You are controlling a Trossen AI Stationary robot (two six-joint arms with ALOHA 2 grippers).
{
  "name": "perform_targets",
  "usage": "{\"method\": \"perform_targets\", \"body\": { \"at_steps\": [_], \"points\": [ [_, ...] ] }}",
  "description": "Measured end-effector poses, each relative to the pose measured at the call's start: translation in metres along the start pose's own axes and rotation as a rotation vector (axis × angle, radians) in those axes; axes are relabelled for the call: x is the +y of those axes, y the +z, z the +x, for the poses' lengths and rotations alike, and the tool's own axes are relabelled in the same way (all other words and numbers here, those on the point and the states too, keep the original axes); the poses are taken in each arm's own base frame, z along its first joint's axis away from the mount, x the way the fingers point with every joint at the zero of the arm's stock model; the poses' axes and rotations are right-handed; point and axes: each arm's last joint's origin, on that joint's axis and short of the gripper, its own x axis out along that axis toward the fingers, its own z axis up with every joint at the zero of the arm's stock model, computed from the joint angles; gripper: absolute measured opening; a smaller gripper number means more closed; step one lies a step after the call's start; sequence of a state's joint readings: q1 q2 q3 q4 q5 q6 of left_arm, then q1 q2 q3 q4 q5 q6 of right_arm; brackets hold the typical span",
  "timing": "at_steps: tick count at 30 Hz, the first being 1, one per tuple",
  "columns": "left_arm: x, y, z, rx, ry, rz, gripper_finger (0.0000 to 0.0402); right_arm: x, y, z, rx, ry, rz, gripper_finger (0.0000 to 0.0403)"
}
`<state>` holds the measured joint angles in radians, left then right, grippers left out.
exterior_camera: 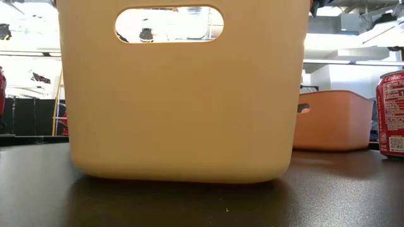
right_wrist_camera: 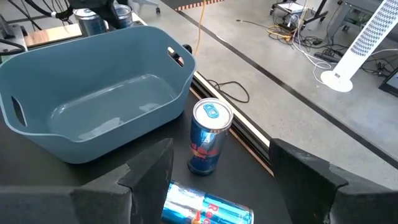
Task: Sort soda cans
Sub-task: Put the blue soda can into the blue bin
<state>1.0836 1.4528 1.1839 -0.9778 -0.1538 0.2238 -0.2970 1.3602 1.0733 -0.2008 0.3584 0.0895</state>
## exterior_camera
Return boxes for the yellow plastic bin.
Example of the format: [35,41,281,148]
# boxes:
[56,0,312,184]

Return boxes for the metal shelf with red bins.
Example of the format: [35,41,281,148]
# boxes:
[59,112,69,136]

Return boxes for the red Coca-Cola can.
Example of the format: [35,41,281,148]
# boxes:
[0,66,7,119]
[375,69,404,160]

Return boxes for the black partition panels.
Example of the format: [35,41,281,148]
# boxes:
[0,98,66,137]

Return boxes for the yellow cable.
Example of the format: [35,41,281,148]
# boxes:
[51,67,65,137]

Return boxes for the orange plastic bin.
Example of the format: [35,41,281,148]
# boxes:
[292,90,375,152]

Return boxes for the black hanging device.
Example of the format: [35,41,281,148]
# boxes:
[0,23,13,41]

